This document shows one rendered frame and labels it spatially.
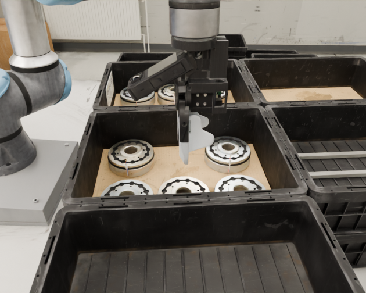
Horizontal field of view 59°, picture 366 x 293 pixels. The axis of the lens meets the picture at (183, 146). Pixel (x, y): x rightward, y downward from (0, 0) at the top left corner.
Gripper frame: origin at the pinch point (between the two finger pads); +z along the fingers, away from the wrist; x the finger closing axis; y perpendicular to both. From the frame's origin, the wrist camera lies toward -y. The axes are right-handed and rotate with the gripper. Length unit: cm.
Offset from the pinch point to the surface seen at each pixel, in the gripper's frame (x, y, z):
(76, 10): 321, -91, 18
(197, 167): 9.6, 4.3, 10.5
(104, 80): 34.6, -18.7, -1.8
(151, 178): 6.5, -6.0, 10.8
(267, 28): 315, 113, 38
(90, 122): 13.0, -18.7, 0.2
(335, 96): 42, 51, 7
